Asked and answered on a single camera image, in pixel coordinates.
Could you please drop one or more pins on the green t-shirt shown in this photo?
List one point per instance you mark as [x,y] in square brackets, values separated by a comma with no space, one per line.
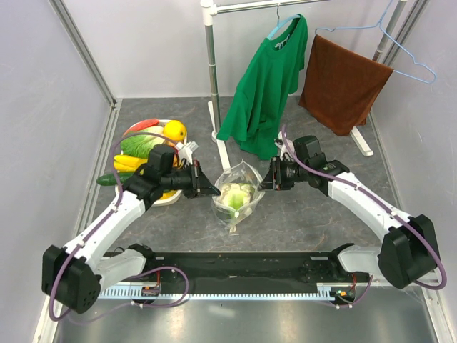
[273,74]

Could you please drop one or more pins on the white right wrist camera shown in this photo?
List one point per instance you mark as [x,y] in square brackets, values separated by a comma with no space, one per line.
[282,150]

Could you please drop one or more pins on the red chili pepper toy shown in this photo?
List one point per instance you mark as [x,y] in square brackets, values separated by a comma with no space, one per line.
[141,125]

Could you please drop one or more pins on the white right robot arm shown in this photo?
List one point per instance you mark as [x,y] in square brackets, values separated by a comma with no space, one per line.
[409,250]

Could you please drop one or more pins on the light blue shirt hanger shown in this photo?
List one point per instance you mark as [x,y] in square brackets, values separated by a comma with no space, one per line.
[281,22]

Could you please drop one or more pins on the green cabbage toy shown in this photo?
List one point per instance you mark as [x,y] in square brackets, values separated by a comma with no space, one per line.
[139,146]

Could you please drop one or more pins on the white perforated fruit basket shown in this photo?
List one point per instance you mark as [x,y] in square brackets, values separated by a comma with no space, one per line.
[161,163]

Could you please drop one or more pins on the yellow lemon toy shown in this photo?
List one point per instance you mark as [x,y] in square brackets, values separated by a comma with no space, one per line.
[175,130]

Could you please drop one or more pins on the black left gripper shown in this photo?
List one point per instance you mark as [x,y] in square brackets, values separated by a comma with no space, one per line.
[201,184]

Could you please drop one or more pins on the blue wire hanger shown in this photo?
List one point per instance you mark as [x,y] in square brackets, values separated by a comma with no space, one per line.
[386,31]

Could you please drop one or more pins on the brown towel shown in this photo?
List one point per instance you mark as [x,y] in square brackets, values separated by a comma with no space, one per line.
[341,86]

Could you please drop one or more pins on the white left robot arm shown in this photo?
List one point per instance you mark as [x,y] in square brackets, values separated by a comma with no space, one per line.
[77,273]

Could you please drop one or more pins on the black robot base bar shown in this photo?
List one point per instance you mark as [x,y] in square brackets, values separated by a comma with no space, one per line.
[255,271]

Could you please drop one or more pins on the yellow banana toy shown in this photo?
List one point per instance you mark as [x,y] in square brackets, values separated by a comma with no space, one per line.
[126,163]

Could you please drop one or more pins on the white slotted cable duct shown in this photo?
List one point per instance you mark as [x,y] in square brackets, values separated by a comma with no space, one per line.
[140,292]

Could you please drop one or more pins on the green cucumber toy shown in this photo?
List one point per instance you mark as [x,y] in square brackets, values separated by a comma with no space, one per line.
[109,180]

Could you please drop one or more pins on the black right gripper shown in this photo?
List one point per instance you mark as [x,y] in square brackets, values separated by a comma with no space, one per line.
[274,181]

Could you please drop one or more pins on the clear polka dot zip bag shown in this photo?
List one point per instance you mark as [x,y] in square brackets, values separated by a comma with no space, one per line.
[241,173]

